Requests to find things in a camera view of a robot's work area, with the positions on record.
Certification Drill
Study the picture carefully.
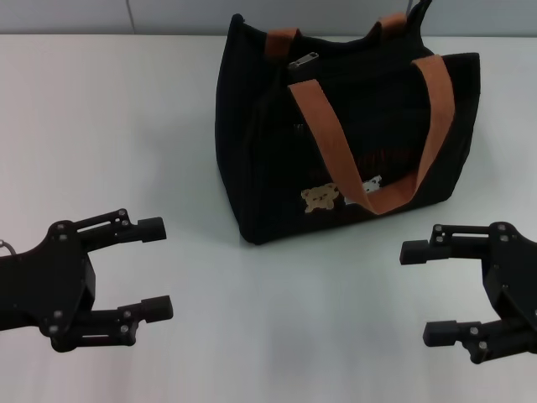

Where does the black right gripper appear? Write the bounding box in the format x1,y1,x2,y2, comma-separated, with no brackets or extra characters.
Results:
399,221,537,365

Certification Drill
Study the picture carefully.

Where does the silver zipper pull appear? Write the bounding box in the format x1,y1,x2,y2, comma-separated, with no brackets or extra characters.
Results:
286,50,321,71

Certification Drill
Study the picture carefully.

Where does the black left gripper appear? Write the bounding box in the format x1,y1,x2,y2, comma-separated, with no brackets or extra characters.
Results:
0,207,175,353

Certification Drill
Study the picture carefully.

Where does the black food bag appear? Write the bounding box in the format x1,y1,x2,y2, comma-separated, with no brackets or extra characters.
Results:
214,0,481,245

